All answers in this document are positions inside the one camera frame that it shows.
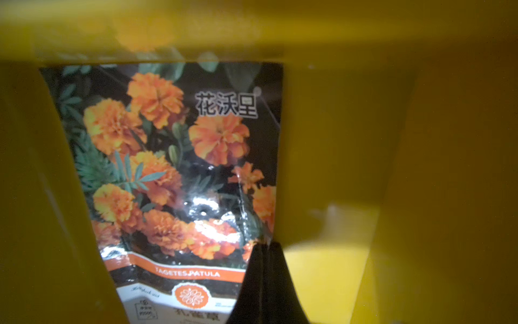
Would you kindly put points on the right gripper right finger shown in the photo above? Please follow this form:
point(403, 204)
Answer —
point(281, 303)

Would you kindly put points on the yellow bottom drawer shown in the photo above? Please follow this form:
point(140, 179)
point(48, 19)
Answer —
point(397, 182)

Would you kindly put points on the marigold seed bag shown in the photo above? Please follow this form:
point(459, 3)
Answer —
point(178, 166)

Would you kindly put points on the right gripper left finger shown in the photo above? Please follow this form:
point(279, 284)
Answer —
point(248, 308)

